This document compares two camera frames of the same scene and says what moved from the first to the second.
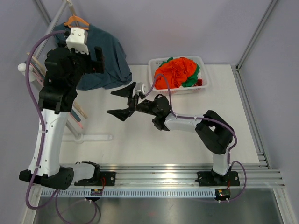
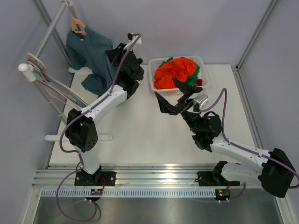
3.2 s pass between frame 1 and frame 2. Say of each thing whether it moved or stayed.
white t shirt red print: stayed
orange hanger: moved
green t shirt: stayed
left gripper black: moved
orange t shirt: stayed
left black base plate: stayed
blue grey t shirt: moved
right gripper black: moved
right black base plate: stayed
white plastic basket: stayed
